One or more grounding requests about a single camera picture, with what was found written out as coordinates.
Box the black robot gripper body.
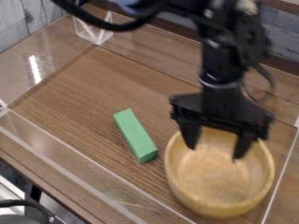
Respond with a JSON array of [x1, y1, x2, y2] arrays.
[[169, 87, 273, 139]]

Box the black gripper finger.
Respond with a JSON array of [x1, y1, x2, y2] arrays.
[[177, 119, 201, 150], [232, 130, 257, 159]]

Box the wooden bowl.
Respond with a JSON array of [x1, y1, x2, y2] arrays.
[[162, 128, 276, 219]]

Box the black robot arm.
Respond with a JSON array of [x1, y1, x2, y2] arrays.
[[50, 0, 273, 159]]

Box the green foam block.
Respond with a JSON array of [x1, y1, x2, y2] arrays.
[[113, 108, 157, 164]]

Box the clear acrylic tray walls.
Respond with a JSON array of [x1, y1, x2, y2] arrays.
[[0, 16, 299, 224]]

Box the clear acrylic corner bracket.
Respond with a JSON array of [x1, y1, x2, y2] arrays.
[[72, 17, 113, 46]]

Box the black table leg bracket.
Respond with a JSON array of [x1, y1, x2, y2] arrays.
[[24, 185, 66, 224]]

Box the black cable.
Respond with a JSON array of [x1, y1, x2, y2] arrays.
[[0, 199, 56, 224]]

